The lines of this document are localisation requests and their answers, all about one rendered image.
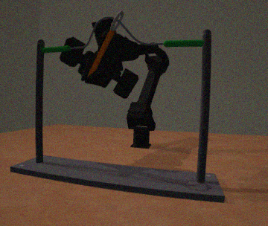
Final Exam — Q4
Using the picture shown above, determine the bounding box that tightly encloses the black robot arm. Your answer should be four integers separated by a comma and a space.
95, 19, 169, 149

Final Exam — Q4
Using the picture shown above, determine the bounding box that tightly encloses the orange handle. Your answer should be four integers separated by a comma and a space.
88, 11, 124, 76

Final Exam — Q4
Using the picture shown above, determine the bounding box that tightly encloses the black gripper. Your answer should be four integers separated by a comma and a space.
60, 37, 138, 99

